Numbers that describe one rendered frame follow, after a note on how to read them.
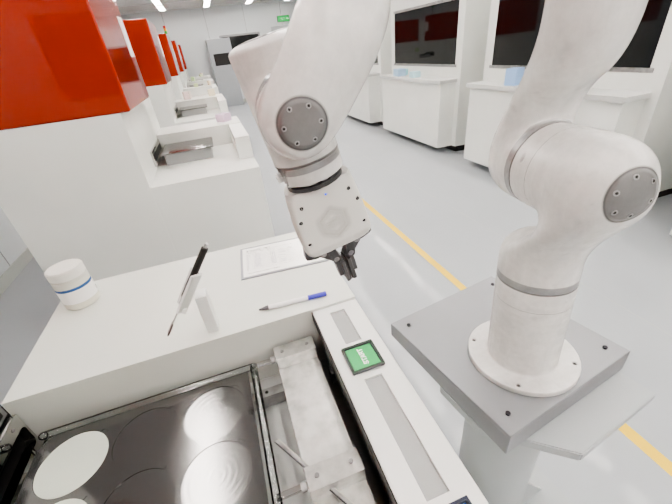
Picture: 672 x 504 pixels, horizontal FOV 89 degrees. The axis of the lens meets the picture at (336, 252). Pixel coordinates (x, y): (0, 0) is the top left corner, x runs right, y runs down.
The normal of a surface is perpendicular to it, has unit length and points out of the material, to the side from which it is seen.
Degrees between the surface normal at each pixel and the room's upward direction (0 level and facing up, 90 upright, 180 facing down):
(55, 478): 0
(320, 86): 90
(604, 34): 100
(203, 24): 90
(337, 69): 89
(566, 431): 0
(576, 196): 82
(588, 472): 0
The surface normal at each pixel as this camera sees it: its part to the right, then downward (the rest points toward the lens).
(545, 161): -0.94, -0.22
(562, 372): -0.12, -0.87
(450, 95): 0.33, 0.46
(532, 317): -0.41, 0.48
